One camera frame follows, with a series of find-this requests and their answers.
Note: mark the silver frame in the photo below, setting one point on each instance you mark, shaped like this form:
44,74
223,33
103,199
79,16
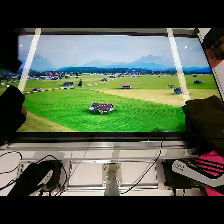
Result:
100,173

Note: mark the pink garment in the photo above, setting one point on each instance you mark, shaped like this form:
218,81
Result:
213,159

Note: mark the heap of clothes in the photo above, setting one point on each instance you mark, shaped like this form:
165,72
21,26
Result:
215,41

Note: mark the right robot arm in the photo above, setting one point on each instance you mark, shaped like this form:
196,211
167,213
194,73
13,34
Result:
200,173

